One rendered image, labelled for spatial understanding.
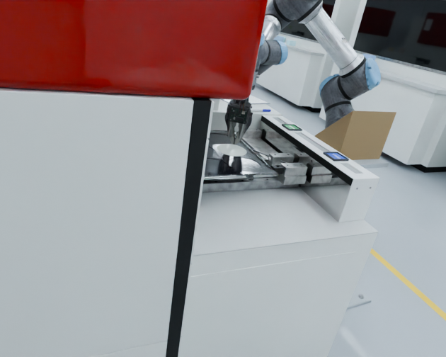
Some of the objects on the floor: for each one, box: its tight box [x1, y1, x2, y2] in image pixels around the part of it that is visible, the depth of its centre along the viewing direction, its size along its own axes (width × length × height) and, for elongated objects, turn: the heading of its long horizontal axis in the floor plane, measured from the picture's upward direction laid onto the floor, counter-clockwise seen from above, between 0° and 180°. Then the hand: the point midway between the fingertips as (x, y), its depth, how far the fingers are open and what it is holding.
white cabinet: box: [180, 233, 378, 357], centre depth 144 cm, size 64×96×82 cm, turn 5°
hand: (234, 140), depth 122 cm, fingers closed
